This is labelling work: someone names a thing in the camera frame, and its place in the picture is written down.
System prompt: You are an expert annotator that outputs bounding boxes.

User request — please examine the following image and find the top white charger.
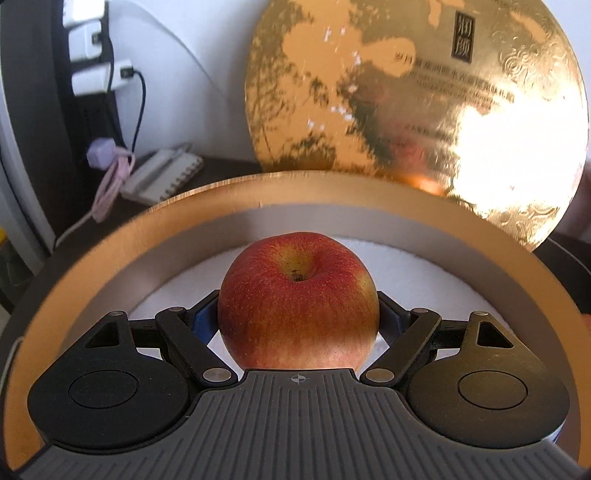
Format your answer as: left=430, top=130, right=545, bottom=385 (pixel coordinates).
left=62, top=0, right=105, bottom=28

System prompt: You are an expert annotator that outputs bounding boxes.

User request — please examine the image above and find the red apple with yellow patch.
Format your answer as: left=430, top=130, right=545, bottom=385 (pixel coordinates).
left=217, top=232, right=380, bottom=370

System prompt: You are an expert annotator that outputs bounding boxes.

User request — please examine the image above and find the bottom white charger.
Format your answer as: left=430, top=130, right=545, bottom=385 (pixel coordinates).
left=71, top=60, right=133, bottom=97

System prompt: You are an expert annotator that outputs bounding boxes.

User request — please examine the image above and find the white charger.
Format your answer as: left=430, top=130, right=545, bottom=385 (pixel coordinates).
left=68, top=20, right=103, bottom=62
left=62, top=0, right=105, bottom=28
left=71, top=60, right=133, bottom=97

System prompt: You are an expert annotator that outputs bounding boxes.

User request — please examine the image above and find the black power strip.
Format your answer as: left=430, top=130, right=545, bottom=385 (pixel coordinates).
left=47, top=1, right=123, bottom=227

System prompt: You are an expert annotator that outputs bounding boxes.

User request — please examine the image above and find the gold round box lid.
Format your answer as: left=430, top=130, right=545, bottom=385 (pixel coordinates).
left=245, top=1, right=589, bottom=249

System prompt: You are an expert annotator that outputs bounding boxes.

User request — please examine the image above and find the gold gift box base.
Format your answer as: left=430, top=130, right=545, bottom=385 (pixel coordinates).
left=3, top=171, right=590, bottom=467

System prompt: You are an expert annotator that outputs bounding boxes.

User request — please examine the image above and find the middle white charger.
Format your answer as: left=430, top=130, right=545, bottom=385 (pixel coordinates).
left=68, top=20, right=103, bottom=62

